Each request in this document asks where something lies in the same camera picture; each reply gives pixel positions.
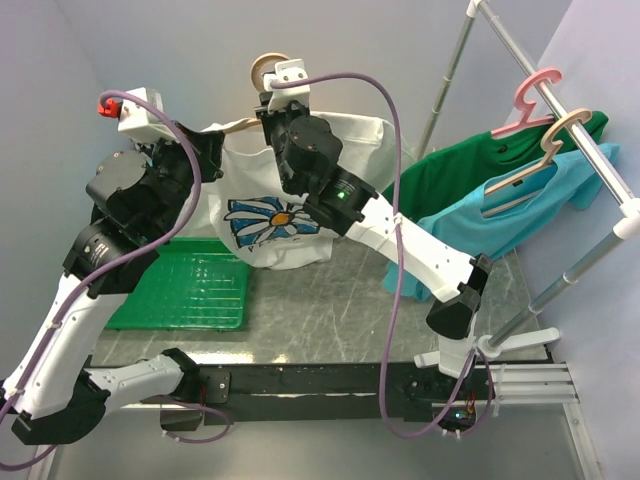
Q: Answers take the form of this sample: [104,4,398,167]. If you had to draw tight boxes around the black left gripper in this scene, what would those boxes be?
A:
[137,119,225,239]

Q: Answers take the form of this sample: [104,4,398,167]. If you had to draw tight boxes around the white daisy print t-shirt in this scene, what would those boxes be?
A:
[200,111,397,270]

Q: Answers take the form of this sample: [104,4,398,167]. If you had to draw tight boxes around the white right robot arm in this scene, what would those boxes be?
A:
[255,93,492,399]

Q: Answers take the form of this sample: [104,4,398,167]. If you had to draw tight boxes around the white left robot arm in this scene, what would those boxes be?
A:
[1,132,225,445]

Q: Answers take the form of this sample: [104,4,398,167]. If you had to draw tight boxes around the green t-shirt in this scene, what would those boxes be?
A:
[399,125,602,226]

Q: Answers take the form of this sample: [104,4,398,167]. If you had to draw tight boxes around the light blue t-shirt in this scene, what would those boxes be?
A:
[382,142,621,303]

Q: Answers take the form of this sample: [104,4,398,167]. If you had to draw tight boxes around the pink hanger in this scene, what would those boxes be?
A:
[491,67,563,139]

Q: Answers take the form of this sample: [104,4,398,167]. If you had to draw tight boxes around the beige hanger with shirt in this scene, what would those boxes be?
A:
[484,108,593,196]

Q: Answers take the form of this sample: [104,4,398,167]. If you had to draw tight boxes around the green plastic tray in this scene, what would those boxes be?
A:
[106,238,249,331]

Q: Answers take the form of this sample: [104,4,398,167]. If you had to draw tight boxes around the black base beam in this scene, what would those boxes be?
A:
[179,362,498,435]

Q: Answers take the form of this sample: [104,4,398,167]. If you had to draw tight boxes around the metal clothes rack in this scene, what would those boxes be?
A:
[414,1,639,378]

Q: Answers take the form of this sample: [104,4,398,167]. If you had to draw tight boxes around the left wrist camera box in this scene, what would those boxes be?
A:
[97,98,176,144]

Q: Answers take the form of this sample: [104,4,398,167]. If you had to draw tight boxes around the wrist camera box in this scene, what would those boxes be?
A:
[262,59,310,113]
[97,98,176,144]

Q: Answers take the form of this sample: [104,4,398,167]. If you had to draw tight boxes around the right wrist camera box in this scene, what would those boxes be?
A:
[262,59,310,113]

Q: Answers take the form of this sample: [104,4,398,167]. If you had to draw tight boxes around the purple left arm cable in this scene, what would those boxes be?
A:
[0,89,203,471]

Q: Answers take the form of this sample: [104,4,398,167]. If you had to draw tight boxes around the aluminium rail frame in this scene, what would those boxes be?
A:
[29,359,601,480]

